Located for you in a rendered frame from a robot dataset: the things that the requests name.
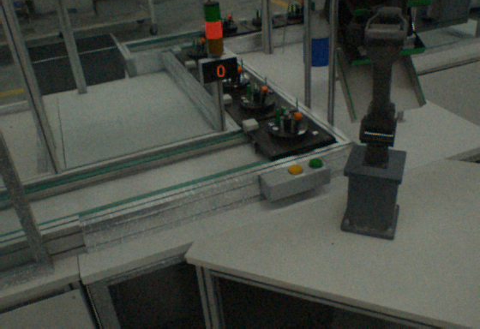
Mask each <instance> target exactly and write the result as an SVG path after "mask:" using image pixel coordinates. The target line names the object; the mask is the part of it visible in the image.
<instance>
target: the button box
mask: <svg viewBox="0 0 480 329"><path fill-rule="evenodd" d="M318 159H319V160H322V159H320V158H318ZM297 165H301V167H302V172H301V173H297V174H294V173H290V172H289V167H290V166H289V167H284V168H281V169H278V170H274V171H271V172H268V173H263V174H260V182H261V192H262V193H263V194H264V195H265V196H266V197H267V199H269V201H270V202H272V201H275V200H278V199H284V198H286V197H288V196H291V195H294V194H298V193H302V192H305V191H307V190H310V189H312V188H317V187H320V186H324V185H326V184H329V183H331V173H332V167H330V166H329V165H328V164H326V162H325V161H324V160H322V166H321V167H310V166H309V160H307V161H304V162H302V163H299V164H297Z"/></svg>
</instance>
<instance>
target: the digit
mask: <svg viewBox="0 0 480 329"><path fill-rule="evenodd" d="M213 75H214V80H215V81H216V80H220V79H224V78H227V77H228V70H227V61H226V60H224V61H221V62H217V63H213Z"/></svg>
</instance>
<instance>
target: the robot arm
mask: <svg viewBox="0 0 480 329"><path fill-rule="evenodd" d="M407 10H408V0H387V5H386V4H379V5H375V6H373V7H372V8H366V10H365V11H364V18H365V21H367V25H366V27H365V25H360V26H352V27H347V44H348V47H349V48H355V47H360V46H361V45H366V55H367V57H368V58H369V59H370V60H371V61H372V63H373V65H374V68H373V101H371V102H370V103H369V106H368V111H367V115H364V116H363V119H362V121H361V126H360V131H359V140H360V141H361V143H366V153H365V154H364V157H363V161H362V166H372V167H377V168H382V169H386V168H387V167H388V162H389V159H390V155H388V148H389V147H393V146H394V142H395V137H396V131H397V117H395V113H396V110H395V104H394V103H391V102H390V98H391V82H392V81H391V79H392V69H393V63H394V62H395V61H396V60H397V59H398V58H399V55H400V51H402V50H403V47H404V46H405V40H406V39H407V33H408V27H409V22H410V16H408V15H407ZM365 132H367V133H371V134H379V135H369V134H365ZM389 135H393V136H389Z"/></svg>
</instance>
